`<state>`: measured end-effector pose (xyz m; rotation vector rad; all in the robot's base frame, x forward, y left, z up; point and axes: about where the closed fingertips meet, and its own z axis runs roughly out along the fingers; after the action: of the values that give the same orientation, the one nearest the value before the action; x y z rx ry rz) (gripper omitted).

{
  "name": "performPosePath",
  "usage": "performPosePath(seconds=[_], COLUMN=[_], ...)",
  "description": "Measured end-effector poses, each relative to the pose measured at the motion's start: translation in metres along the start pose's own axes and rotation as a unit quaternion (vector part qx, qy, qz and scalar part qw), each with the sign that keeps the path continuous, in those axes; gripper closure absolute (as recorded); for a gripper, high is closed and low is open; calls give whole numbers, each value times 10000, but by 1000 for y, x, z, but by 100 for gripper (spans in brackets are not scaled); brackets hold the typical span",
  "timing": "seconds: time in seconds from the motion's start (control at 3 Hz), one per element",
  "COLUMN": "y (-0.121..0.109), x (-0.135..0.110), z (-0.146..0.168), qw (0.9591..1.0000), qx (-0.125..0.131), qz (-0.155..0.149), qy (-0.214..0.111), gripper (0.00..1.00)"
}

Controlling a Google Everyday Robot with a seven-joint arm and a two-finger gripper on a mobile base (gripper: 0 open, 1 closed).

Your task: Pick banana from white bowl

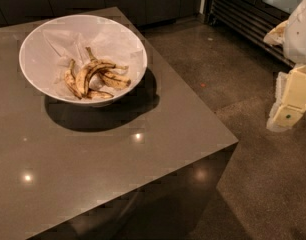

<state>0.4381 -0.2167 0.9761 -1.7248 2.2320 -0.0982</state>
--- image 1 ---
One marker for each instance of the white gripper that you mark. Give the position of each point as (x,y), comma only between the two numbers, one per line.
(300,34)

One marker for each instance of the white bowl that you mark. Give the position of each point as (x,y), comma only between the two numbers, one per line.
(38,60)

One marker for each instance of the right spotted banana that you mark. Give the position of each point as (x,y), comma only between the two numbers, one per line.
(114,80)

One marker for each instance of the bottom small spotted banana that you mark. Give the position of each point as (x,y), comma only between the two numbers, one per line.
(99,94)

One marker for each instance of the left spotted banana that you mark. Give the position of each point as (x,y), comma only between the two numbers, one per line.
(69,79)

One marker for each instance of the white paper liner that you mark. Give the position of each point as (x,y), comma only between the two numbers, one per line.
(122,47)

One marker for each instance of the dark cabinets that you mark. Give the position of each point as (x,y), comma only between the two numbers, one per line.
(140,12)

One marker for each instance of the curved spotted banana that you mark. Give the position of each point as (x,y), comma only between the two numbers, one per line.
(95,66)

